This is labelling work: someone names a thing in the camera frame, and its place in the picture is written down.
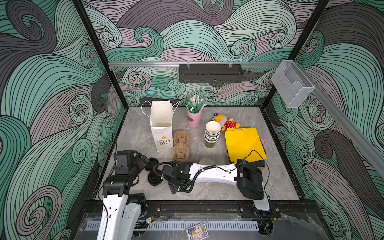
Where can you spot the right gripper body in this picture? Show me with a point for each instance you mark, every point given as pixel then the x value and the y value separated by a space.
pixel 163 174

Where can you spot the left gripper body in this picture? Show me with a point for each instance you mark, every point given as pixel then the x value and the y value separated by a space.
pixel 139 162

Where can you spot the brown paper coffee cup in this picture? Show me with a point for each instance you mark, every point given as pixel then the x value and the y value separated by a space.
pixel 206 162

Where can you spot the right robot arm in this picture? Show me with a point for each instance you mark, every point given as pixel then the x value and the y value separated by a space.
pixel 243 175

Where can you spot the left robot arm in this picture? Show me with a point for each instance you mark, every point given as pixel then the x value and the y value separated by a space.
pixel 121 210

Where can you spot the stack of black lids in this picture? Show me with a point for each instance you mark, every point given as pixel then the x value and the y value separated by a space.
pixel 150 165

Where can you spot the brown cardboard cup carrier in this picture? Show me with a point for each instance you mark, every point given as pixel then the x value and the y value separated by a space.
pixel 181 150

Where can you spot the white paper bag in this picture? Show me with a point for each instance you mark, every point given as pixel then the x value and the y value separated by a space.
pixel 161 123

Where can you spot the stack of paper cups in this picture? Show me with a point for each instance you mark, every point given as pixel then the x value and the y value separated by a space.
pixel 212 133

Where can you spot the pink straw holder cup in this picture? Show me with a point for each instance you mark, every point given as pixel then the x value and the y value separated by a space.
pixel 194 120

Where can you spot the colourful card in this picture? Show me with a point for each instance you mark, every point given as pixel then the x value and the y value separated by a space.
pixel 197 232

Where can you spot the yellow plush toy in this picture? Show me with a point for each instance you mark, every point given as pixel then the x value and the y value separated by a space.
pixel 225 122

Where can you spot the wrapped straws bundle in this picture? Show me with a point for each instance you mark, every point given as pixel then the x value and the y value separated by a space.
pixel 195 104

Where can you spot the yellow napkin stack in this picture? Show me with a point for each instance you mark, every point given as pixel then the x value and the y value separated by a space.
pixel 242 142

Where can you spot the pink small object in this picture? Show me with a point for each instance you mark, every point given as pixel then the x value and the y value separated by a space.
pixel 264 143

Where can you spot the white cable duct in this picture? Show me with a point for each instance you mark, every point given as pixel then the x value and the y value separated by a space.
pixel 210 226

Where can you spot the black wall shelf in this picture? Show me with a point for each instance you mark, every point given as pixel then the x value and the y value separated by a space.
pixel 210 73

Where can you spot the clear acrylic wall holder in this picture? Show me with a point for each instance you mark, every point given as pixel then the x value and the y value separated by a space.
pixel 292 83

